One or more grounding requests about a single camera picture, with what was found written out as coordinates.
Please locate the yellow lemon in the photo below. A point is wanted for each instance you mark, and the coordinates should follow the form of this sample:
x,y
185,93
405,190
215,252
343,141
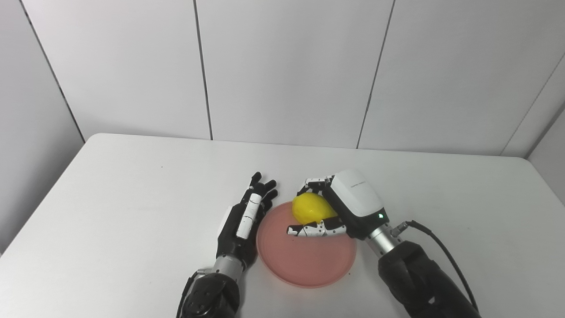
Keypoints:
x,y
311,207

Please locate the pink round plate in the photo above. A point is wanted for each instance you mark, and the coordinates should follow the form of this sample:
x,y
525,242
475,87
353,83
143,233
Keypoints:
x,y
309,260

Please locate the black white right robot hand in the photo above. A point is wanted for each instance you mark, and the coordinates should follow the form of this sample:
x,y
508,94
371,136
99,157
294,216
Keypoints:
x,y
357,198

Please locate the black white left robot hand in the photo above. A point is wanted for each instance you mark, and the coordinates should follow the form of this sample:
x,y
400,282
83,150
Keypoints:
x,y
234,247

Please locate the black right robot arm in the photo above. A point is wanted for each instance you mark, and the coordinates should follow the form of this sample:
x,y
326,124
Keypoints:
x,y
419,282

